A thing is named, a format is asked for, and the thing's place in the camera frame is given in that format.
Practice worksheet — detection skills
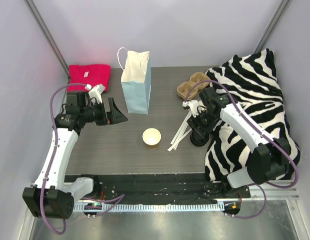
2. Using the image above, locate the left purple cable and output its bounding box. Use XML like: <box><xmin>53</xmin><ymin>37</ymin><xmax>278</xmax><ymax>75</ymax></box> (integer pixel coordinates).
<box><xmin>41</xmin><ymin>83</ymin><xmax>125</xmax><ymax>235</ymax></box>

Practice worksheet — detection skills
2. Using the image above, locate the white slotted cable duct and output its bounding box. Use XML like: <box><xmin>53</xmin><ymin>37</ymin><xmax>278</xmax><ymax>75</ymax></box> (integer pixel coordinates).
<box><xmin>73</xmin><ymin>201</ymin><xmax>224</xmax><ymax>213</ymax></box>

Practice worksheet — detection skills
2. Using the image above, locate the red folded cloth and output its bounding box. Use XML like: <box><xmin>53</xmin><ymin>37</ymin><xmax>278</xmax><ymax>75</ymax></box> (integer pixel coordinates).
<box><xmin>69</xmin><ymin>64</ymin><xmax>111</xmax><ymax>92</ymax></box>

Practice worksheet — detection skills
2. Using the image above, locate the white wrapped straw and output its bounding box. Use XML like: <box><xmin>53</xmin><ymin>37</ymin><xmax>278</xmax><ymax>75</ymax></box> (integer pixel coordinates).
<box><xmin>170</xmin><ymin>112</ymin><xmax>192</xmax><ymax>145</ymax></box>
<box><xmin>171</xmin><ymin>117</ymin><xmax>192</xmax><ymax>148</ymax></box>
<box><xmin>167</xmin><ymin>130</ymin><xmax>191</xmax><ymax>152</ymax></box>

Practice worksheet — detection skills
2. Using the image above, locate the brown cardboard cup carrier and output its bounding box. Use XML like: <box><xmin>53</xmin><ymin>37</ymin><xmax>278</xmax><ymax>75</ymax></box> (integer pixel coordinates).
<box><xmin>176</xmin><ymin>72</ymin><xmax>209</xmax><ymax>100</ymax></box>

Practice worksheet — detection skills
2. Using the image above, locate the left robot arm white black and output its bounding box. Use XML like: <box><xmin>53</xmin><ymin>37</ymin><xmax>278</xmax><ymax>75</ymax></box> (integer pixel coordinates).
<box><xmin>23</xmin><ymin>91</ymin><xmax>128</xmax><ymax>220</ymax></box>

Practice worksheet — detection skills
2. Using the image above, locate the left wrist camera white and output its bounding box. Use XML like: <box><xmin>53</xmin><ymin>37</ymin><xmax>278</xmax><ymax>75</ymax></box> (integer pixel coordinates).
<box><xmin>85</xmin><ymin>84</ymin><xmax>105</xmax><ymax>104</ymax></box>

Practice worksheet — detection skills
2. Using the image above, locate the light blue paper bag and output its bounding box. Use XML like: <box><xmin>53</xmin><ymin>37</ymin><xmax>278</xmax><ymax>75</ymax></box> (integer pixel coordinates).
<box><xmin>117</xmin><ymin>47</ymin><xmax>151</xmax><ymax>115</ymax></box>

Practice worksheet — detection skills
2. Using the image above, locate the corner metal post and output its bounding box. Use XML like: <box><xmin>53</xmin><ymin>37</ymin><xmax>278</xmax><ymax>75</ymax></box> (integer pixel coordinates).
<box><xmin>254</xmin><ymin>0</ymin><xmax>292</xmax><ymax>53</ymax></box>
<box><xmin>24</xmin><ymin>0</ymin><xmax>69</xmax><ymax>76</ymax></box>

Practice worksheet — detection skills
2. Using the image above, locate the brown paper coffee cup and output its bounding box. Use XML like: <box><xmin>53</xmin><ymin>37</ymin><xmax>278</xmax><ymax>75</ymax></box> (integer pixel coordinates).
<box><xmin>142</xmin><ymin>128</ymin><xmax>161</xmax><ymax>149</ymax></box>

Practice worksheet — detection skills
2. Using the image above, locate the right corner metal post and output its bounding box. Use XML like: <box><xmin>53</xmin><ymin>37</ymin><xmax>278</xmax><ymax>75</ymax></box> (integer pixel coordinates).
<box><xmin>254</xmin><ymin>0</ymin><xmax>292</xmax><ymax>53</ymax></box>

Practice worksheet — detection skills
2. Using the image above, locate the left corner metal post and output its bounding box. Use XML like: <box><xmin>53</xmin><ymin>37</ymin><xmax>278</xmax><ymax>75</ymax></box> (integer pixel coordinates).
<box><xmin>24</xmin><ymin>0</ymin><xmax>69</xmax><ymax>76</ymax></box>

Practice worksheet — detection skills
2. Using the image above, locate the purple cable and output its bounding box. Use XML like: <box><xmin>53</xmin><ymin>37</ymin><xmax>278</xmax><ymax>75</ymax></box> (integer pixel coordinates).
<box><xmin>41</xmin><ymin>83</ymin><xmax>125</xmax><ymax>235</ymax></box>
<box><xmin>183</xmin><ymin>79</ymin><xmax>299</xmax><ymax>220</ymax></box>

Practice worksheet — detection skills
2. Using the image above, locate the zebra pattern blanket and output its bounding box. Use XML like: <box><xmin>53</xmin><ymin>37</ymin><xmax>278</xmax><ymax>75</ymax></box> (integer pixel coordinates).
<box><xmin>205</xmin><ymin>49</ymin><xmax>300</xmax><ymax>181</ymax></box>

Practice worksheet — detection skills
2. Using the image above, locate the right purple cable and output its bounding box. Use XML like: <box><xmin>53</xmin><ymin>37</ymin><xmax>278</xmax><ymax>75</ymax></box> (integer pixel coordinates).
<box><xmin>183</xmin><ymin>79</ymin><xmax>299</xmax><ymax>220</ymax></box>

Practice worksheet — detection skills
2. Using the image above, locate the aluminium frame rail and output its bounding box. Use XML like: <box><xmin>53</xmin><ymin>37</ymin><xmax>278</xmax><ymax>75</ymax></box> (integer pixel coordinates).
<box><xmin>247</xmin><ymin>179</ymin><xmax>301</xmax><ymax>201</ymax></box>

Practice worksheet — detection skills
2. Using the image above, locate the stack of black lids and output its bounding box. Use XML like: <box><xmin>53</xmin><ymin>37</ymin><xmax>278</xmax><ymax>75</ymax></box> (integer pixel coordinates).
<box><xmin>190</xmin><ymin>135</ymin><xmax>210</xmax><ymax>147</ymax></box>

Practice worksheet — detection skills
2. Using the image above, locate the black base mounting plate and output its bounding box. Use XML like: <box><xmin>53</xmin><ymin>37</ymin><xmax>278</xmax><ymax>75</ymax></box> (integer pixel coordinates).
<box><xmin>62</xmin><ymin>173</ymin><xmax>251</xmax><ymax>205</ymax></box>

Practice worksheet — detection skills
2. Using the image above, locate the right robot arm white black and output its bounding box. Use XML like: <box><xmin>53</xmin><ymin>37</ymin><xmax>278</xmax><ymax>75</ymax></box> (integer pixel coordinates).
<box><xmin>182</xmin><ymin>88</ymin><xmax>289</xmax><ymax>198</ymax></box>

